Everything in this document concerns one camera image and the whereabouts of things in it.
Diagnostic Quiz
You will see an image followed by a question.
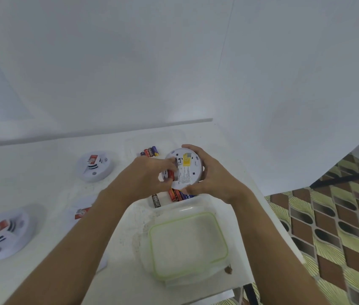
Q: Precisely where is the person's left hand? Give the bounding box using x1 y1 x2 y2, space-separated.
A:
101 155 180 208

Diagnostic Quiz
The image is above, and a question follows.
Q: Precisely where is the person's right hand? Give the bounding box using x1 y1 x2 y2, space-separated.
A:
181 144 253 205

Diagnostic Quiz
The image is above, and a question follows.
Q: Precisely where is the large clear plastic container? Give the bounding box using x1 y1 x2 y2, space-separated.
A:
147 187 218 216

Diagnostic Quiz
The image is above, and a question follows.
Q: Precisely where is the white round smoke detector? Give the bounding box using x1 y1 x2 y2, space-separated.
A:
159 148 205 191
70 197 99 232
0 210 30 261
77 151 115 183

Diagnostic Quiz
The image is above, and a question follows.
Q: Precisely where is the clear battery container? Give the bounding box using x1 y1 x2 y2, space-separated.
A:
124 131 188 161

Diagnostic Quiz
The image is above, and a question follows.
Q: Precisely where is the large green-rimmed clear lid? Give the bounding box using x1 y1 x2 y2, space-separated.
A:
138 206 231 288

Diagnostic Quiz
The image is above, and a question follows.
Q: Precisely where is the white detector mounting plate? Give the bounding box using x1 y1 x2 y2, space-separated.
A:
98 252 110 274

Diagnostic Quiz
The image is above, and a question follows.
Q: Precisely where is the person's left forearm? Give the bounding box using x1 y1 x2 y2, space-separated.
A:
4 190 132 305

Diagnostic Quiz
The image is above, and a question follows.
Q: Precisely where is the person's right forearm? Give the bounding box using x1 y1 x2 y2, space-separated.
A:
233 190 329 305

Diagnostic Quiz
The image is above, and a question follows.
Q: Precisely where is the black metal leg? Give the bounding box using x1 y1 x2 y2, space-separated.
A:
243 284 259 305

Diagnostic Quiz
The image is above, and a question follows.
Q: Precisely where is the black partition base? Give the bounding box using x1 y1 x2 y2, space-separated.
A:
309 173 359 189

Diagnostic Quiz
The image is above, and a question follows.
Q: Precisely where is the white metal table frame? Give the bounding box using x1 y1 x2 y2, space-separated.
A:
192 287 256 305

